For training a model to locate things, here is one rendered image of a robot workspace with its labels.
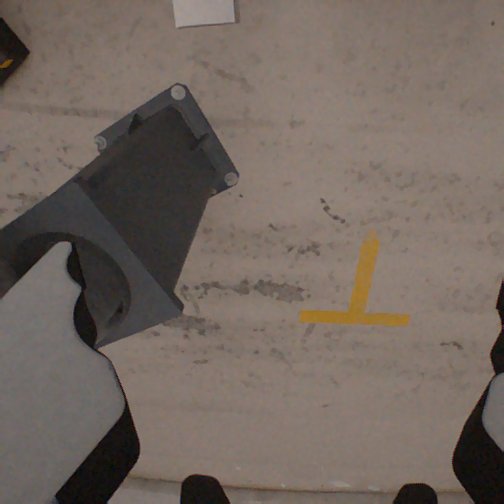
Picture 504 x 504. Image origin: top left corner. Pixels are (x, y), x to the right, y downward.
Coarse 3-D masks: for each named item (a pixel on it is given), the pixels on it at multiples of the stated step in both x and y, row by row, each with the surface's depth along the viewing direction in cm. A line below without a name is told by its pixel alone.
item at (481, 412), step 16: (496, 304) 11; (496, 352) 9; (496, 368) 9; (496, 384) 7; (480, 400) 7; (496, 400) 6; (480, 416) 6; (496, 416) 6; (464, 432) 7; (480, 432) 6; (496, 432) 6; (464, 448) 6; (480, 448) 6; (496, 448) 6; (464, 464) 6; (480, 464) 6; (496, 464) 6; (464, 480) 6; (480, 480) 6; (496, 480) 6; (480, 496) 6; (496, 496) 6
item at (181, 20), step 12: (180, 0) 17; (192, 0) 17; (204, 0) 17; (216, 0) 17; (228, 0) 17; (180, 12) 17; (192, 12) 17; (204, 12) 17; (216, 12) 17; (228, 12) 17; (180, 24) 18; (192, 24) 18; (204, 24) 18; (216, 24) 18
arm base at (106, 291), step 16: (32, 240) 52; (48, 240) 51; (64, 240) 51; (80, 240) 52; (16, 256) 51; (32, 256) 49; (80, 256) 51; (96, 256) 52; (16, 272) 48; (96, 272) 51; (112, 272) 53; (96, 288) 51; (112, 288) 53; (128, 288) 57; (96, 304) 51; (112, 304) 53; (128, 304) 58; (96, 320) 51; (112, 320) 56; (96, 336) 51
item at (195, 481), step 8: (184, 480) 5; (192, 480) 5; (200, 480) 5; (208, 480) 5; (216, 480) 5; (184, 488) 5; (192, 488) 5; (200, 488) 5; (208, 488) 5; (216, 488) 5; (400, 488) 5; (408, 488) 5; (416, 488) 5; (424, 488) 5; (432, 488) 5; (184, 496) 5; (192, 496) 5; (200, 496) 5; (208, 496) 5; (216, 496) 5; (224, 496) 5; (400, 496) 5; (408, 496) 5; (416, 496) 5; (424, 496) 5; (432, 496) 5
